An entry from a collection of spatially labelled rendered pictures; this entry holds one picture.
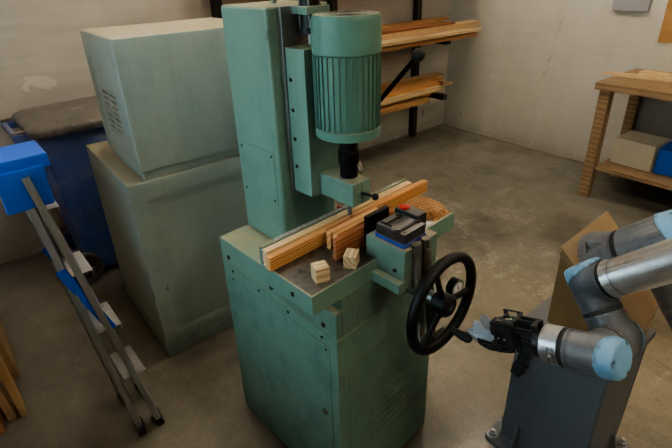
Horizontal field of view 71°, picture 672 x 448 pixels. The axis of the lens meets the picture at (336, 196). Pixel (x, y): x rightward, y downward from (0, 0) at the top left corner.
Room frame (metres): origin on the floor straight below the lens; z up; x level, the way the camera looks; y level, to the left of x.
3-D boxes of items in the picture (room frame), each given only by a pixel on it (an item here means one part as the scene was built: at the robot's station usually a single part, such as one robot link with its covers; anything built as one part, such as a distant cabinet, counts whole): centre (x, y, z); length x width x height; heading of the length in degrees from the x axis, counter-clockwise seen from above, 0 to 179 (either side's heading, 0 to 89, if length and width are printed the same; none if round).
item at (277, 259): (1.25, -0.06, 0.92); 0.67 x 0.02 x 0.04; 133
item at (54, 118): (2.54, 1.43, 0.48); 0.64 x 0.54 x 0.97; 130
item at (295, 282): (1.15, -0.12, 0.87); 0.61 x 0.30 x 0.06; 133
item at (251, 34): (1.44, 0.16, 1.16); 0.22 x 0.22 x 0.72; 43
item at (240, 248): (1.32, 0.04, 0.76); 0.57 x 0.45 x 0.09; 43
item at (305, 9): (1.33, 0.06, 1.54); 0.08 x 0.08 x 0.17; 43
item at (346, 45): (1.23, -0.04, 1.35); 0.18 x 0.18 x 0.31
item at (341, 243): (1.15, -0.08, 0.93); 0.24 x 0.01 x 0.06; 133
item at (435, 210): (1.34, -0.28, 0.92); 0.14 x 0.09 x 0.04; 43
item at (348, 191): (1.25, -0.03, 1.03); 0.14 x 0.07 x 0.09; 43
